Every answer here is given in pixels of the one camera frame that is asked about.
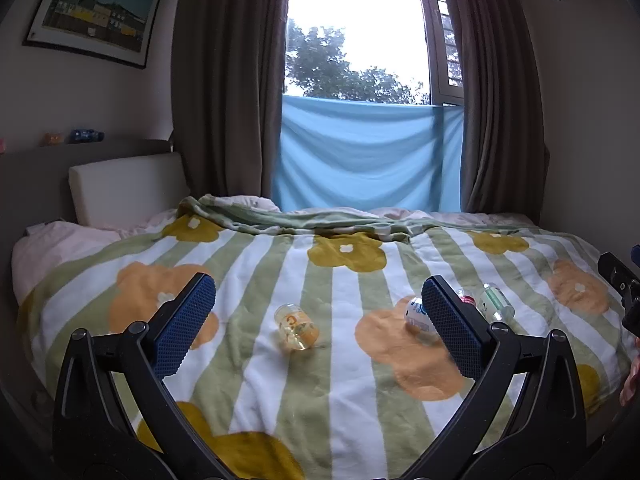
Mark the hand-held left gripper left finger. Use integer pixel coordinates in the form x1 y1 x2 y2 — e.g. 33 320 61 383
52 273 236 480

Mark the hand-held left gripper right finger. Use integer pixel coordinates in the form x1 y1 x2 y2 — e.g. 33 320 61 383
400 274 587 480

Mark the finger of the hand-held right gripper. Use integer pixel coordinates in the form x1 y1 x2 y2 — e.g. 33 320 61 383
598 244 640 308

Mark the clear cup with orange print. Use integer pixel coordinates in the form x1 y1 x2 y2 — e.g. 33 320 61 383
274 303 321 353

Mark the white cup with blue print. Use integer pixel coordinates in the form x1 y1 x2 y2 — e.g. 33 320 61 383
403 296 435 337

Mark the clear cup with green print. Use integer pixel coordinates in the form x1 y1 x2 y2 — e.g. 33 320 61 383
477 283 516 322

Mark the person's right hand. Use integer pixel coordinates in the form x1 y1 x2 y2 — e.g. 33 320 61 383
619 352 640 407

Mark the striped floral blanket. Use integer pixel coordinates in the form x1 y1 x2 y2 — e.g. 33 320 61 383
17 194 636 480

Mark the white headboard cushion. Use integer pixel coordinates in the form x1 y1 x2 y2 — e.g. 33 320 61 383
68 153 191 227

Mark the light blue hanging cloth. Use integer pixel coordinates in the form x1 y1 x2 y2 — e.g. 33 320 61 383
271 94 465 212

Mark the brown curtain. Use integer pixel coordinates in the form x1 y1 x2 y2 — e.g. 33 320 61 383
451 0 552 214
171 0 294 211

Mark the open window sash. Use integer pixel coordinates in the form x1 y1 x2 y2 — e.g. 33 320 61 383
416 0 466 107

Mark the framed wall picture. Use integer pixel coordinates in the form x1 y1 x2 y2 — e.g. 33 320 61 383
22 0 164 70

